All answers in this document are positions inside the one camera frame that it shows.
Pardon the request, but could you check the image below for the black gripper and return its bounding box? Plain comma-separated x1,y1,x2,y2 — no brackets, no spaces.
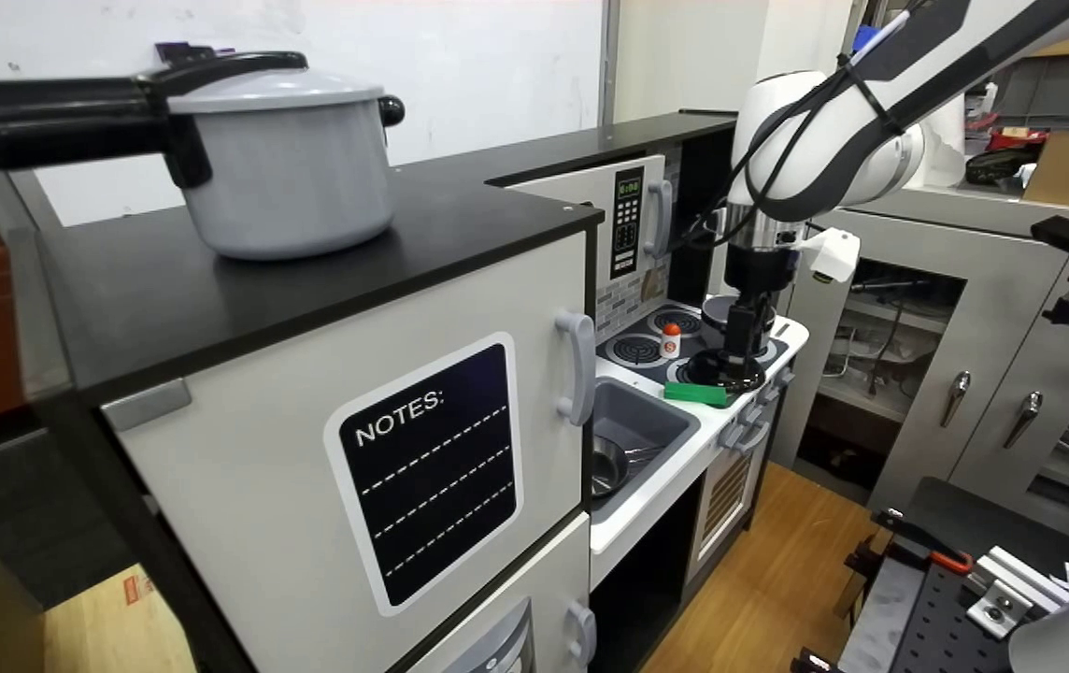
712,236,805,386

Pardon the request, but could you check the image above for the green block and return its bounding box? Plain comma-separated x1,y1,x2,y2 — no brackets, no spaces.
661,378,736,410

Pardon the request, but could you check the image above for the grey sink basin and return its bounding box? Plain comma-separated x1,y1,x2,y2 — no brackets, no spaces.
582,373,702,522

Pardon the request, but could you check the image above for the grey metal cabinet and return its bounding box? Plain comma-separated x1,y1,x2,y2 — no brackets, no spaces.
768,172,1069,558

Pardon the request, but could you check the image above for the black clamp orange grip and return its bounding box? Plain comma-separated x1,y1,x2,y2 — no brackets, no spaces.
871,502,977,584

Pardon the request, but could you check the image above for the white paper towel roll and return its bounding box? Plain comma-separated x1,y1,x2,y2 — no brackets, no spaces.
911,86,977,194

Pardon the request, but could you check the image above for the red black tool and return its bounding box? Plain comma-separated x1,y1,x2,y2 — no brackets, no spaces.
966,119,1055,194

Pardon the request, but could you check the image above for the black perforated work table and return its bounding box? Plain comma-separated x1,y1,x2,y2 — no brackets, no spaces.
793,474,1069,673

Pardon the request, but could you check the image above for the small aluminium extrusion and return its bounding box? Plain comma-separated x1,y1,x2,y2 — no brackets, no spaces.
966,543,1069,643

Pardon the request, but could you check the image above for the white toy kitchen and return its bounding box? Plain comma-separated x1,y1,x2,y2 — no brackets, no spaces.
32,109,817,673

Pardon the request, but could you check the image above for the grey oven door handle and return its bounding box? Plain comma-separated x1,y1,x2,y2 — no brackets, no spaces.
724,410,779,457

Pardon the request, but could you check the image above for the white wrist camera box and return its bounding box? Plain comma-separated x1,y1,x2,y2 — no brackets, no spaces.
805,225,868,287

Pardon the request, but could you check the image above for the grey microwave door handle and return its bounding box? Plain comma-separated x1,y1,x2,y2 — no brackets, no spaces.
638,174,678,260

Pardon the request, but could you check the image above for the grey fridge door handle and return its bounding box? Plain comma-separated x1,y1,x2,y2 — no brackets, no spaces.
552,310,604,430
562,597,604,665

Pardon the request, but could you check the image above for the silver cabinet handle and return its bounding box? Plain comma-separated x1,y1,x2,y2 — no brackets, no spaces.
1002,386,1050,452
937,366,981,430

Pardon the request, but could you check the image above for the grey pressure cooker black handle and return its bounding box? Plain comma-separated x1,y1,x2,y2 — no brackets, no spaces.
0,38,413,266

